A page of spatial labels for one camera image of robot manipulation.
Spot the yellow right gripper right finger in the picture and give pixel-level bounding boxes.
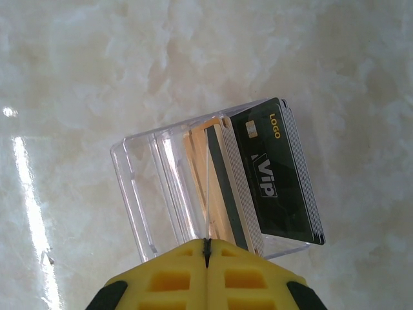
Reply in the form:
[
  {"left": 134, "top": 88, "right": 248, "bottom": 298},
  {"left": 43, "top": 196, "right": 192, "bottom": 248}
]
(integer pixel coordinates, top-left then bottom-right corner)
[{"left": 205, "top": 238, "right": 329, "bottom": 310}]

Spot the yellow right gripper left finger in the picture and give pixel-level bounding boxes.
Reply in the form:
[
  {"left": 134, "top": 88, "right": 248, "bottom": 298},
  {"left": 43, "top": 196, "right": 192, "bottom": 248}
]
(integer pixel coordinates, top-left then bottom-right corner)
[{"left": 84, "top": 238, "right": 208, "bottom": 310}]

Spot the stack of VIP cards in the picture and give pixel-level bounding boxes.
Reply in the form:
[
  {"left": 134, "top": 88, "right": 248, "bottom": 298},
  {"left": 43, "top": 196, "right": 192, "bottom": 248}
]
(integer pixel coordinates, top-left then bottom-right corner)
[{"left": 229, "top": 97, "right": 326, "bottom": 246}]

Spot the clear acrylic card box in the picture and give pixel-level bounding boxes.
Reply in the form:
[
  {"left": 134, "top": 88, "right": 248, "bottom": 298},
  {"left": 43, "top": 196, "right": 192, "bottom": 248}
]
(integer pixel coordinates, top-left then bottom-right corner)
[{"left": 109, "top": 96, "right": 323, "bottom": 262}]

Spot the gold card with black stripe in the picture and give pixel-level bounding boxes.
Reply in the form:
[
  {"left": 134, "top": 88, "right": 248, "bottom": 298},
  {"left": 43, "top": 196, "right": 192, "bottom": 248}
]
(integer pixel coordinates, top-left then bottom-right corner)
[{"left": 206, "top": 118, "right": 264, "bottom": 256}]

